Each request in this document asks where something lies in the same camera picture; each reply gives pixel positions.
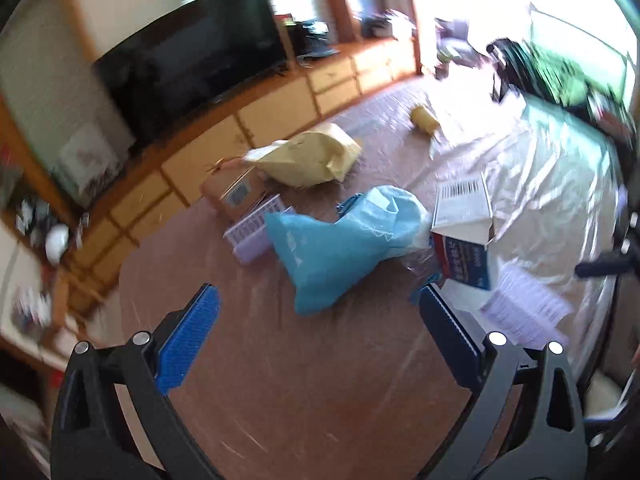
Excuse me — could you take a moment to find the brown cardboard box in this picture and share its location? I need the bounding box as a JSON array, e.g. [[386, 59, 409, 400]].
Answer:
[[200, 157, 267, 223]]

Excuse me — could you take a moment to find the giraffe picture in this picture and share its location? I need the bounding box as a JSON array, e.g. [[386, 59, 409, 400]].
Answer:
[[53, 124, 122, 207]]

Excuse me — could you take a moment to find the long wooden cabinet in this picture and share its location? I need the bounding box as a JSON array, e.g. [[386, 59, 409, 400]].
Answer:
[[63, 38, 416, 315]]

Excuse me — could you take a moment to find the teal plastic bag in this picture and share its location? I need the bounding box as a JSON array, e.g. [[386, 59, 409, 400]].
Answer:
[[265, 185, 432, 315]]

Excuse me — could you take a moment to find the white paper leaflet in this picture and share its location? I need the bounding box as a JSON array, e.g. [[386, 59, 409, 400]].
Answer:
[[480, 264, 573, 349]]

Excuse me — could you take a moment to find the blue white medicine box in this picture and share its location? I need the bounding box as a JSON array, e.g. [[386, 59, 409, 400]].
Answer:
[[431, 172, 496, 290]]

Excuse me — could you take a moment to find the large flat television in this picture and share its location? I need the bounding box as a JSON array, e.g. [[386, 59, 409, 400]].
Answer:
[[93, 0, 286, 155]]

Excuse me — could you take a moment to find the yellow paper cup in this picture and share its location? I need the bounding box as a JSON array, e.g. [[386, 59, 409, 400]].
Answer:
[[410, 105, 440, 136]]

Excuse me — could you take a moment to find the black coffee machine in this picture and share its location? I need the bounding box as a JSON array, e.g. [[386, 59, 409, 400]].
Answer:
[[285, 20, 338, 62]]

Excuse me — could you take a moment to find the yellow paper bag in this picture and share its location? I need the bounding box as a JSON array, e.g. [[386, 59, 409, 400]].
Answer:
[[242, 122, 362, 188]]

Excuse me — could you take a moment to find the white slotted plastic basket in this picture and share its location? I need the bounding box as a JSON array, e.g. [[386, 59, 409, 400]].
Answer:
[[224, 194, 295, 266]]

